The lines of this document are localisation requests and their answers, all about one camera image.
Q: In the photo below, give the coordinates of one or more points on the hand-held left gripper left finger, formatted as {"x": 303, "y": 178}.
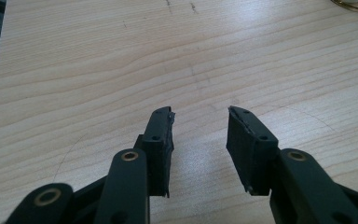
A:
{"x": 158, "y": 149}

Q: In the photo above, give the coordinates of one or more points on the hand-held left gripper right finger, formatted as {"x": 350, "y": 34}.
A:
{"x": 248, "y": 152}

